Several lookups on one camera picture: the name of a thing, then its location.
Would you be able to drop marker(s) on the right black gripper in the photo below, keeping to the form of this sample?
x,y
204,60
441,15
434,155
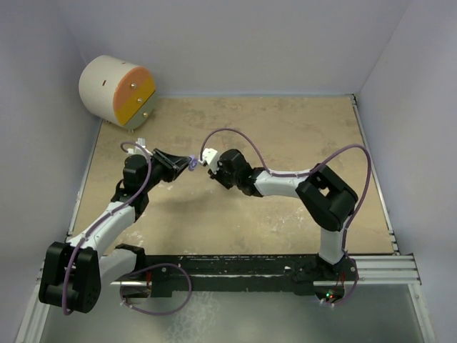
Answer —
x,y
217,176

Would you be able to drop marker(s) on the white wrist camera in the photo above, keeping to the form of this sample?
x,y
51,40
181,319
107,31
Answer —
x,y
138,147
210,157

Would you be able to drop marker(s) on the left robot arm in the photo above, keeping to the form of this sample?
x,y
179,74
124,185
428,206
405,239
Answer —
x,y
75,271

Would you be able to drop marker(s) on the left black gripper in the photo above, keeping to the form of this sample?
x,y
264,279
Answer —
x,y
173,165

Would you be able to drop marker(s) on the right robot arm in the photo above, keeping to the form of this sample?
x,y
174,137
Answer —
x,y
328,199

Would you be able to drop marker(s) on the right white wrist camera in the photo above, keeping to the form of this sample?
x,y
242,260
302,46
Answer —
x,y
210,157

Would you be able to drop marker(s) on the purple earbud charging case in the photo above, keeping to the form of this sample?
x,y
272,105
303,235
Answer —
x,y
194,162

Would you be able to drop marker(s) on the round drawer cabinet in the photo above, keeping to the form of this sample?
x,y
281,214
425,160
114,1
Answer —
x,y
118,91

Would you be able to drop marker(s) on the aluminium frame rail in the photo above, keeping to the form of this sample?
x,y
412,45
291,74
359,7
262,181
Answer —
x,y
314,111

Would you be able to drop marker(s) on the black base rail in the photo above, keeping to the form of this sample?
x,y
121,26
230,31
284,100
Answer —
x,y
299,274

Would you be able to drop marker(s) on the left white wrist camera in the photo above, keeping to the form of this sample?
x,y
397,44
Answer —
x,y
138,147

